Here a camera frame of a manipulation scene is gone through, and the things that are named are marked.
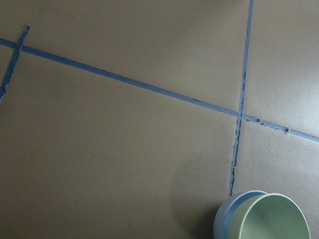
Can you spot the blue bowl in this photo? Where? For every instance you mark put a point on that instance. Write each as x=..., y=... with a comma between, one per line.
x=227, y=209

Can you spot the green bowl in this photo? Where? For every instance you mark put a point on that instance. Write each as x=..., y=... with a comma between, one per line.
x=268, y=216

